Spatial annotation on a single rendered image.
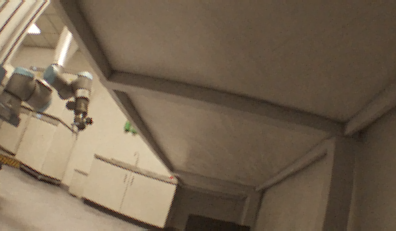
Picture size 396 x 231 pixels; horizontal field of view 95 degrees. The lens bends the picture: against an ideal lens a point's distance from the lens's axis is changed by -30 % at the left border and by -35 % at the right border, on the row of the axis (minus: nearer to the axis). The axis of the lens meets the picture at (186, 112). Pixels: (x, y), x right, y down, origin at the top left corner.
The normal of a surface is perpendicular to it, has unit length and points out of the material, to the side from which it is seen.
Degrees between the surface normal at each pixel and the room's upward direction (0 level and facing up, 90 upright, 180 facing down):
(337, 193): 90
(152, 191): 90
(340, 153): 90
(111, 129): 90
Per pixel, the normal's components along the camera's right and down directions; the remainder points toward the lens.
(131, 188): -0.07, -0.40
